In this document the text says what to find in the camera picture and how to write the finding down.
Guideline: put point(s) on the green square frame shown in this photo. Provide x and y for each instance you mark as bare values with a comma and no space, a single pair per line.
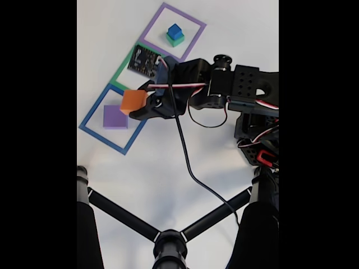
120,73

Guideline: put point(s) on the camera board with blue mount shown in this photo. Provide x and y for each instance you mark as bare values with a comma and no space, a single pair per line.
144,63

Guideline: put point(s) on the blue square frame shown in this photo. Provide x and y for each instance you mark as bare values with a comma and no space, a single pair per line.
96,106

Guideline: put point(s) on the large purple block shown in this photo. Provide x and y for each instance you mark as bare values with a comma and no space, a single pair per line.
113,119

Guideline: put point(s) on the red clamp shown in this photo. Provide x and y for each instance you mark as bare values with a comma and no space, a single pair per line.
263,158

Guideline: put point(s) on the black tripod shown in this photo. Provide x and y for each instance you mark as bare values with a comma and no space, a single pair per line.
169,246

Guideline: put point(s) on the orange block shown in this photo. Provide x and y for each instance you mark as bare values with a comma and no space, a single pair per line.
133,100

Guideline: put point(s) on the green block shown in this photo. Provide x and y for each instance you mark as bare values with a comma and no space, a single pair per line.
175,40

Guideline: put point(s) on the purple square frame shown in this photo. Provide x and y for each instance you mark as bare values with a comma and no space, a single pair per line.
152,23

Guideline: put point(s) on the small blue block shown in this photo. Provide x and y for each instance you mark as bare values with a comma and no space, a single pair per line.
174,30

